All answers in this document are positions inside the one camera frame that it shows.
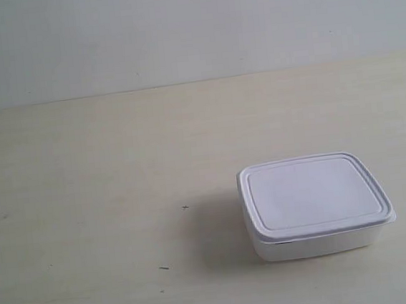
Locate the white lidded plastic container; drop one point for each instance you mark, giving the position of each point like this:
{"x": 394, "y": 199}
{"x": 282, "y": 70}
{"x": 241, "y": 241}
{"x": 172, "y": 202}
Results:
{"x": 311, "y": 206}

